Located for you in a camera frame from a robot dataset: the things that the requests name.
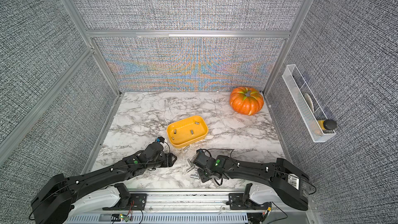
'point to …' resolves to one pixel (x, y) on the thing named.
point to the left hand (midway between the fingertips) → (175, 158)
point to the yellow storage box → (187, 130)
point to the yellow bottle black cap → (328, 124)
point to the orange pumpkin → (246, 100)
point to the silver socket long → (190, 163)
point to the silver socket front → (196, 176)
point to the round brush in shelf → (309, 101)
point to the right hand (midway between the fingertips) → (202, 170)
